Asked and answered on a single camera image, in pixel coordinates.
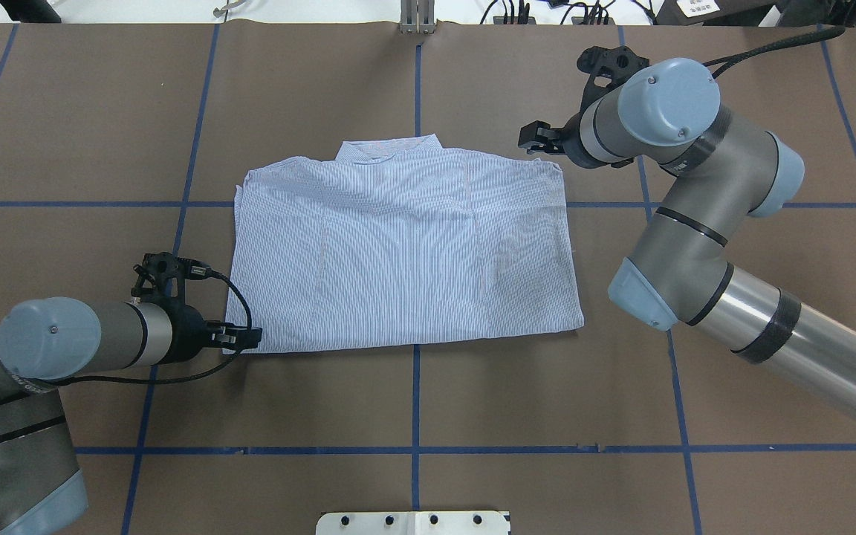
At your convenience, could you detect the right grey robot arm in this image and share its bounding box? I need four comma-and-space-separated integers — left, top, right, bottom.
519, 47, 856, 420

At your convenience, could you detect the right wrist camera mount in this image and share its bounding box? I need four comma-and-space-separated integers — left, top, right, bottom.
575, 45, 651, 112

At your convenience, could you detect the light blue striped shirt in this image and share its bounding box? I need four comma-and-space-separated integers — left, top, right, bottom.
231, 135, 585, 354

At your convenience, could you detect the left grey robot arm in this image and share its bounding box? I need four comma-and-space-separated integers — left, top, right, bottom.
0, 297, 262, 534

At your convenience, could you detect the black camera cable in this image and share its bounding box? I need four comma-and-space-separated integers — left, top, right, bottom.
703, 25, 847, 78
0, 267, 254, 535

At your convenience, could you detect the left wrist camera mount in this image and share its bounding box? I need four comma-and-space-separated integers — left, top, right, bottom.
130, 253, 215, 305

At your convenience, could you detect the grey aluminium frame post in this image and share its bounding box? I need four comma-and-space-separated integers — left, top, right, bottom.
398, 0, 437, 35

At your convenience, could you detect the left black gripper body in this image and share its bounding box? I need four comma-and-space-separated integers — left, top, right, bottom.
169, 301, 210, 363

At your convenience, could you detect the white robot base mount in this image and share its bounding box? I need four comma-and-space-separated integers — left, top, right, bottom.
315, 510, 512, 534

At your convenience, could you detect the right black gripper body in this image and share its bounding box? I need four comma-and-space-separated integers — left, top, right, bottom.
560, 112, 599, 167

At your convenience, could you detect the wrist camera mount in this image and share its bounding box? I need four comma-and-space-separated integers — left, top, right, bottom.
575, 45, 651, 112
130, 253, 215, 305

